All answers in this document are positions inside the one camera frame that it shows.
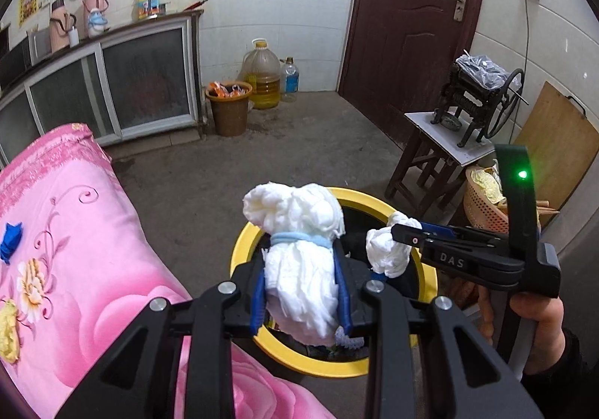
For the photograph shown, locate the yellow wall poster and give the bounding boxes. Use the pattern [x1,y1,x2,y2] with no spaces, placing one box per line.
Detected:
[19,0,40,24]

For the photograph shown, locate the person's right forearm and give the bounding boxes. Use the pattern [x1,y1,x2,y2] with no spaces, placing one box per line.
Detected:
[517,328,599,419]

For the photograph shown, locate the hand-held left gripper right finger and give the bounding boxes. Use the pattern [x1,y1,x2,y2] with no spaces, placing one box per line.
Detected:
[334,246,539,419]

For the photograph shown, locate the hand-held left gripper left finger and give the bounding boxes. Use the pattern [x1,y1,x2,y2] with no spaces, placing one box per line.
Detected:
[54,255,282,419]

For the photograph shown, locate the black microwave oven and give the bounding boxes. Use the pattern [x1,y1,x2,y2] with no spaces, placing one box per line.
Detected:
[0,24,52,80]

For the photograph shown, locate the brown wooden door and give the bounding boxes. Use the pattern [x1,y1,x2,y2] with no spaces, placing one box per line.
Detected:
[338,0,490,153]

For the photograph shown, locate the brown waste bucket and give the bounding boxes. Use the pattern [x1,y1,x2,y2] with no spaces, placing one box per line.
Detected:
[205,81,253,137]

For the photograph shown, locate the yellow oil jug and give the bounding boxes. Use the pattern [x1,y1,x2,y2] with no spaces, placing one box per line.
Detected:
[241,38,282,110]

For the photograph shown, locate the yellow plastic bag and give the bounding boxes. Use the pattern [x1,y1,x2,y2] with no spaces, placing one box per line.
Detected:
[0,300,22,364]

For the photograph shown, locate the pink floral blanket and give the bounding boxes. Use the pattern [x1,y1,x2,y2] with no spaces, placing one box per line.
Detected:
[0,122,338,419]

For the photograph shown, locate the wooden cutting board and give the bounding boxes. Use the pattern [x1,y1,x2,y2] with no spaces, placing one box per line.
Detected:
[510,81,599,214]

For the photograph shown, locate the yellow trash bin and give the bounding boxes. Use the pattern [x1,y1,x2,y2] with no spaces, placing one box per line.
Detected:
[229,187,438,377]

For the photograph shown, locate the grey power cable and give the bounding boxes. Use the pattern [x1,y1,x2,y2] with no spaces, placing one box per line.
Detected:
[522,0,533,78]

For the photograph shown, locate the white board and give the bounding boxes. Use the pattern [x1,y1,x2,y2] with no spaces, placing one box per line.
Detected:
[403,110,499,166]

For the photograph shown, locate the clear water bottle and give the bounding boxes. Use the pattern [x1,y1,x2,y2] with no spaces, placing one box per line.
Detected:
[281,56,300,103]

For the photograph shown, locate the white tissue bundle blue band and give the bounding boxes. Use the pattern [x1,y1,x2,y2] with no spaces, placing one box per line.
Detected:
[242,183,347,347]

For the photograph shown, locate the black noodle machine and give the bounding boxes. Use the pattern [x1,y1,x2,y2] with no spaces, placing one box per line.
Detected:
[431,49,526,149]

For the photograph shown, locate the small blue glove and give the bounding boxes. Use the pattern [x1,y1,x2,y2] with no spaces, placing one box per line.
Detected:
[0,221,24,265]

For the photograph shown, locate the metal door handle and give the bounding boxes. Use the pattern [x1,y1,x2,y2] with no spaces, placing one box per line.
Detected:
[440,0,468,21]

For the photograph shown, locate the white wad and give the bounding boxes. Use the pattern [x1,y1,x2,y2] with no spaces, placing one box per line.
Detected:
[366,212,422,279]

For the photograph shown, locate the orange colander basket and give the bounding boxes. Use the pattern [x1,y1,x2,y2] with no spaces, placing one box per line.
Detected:
[464,164,560,233]

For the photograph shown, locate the grey glass-door kitchen cabinet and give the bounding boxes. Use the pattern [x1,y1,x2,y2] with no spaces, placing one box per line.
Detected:
[0,10,205,167]

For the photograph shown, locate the dark wooden stool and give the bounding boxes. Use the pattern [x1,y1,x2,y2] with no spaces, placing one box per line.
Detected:
[386,129,469,214]

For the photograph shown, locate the colourful bottle holder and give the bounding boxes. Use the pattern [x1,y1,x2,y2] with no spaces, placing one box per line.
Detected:
[136,0,163,21]

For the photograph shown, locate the person's right hand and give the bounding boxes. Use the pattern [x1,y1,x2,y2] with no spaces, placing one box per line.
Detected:
[477,285,569,376]

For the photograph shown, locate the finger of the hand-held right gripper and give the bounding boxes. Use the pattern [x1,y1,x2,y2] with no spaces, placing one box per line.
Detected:
[390,223,492,248]
[419,223,508,243]

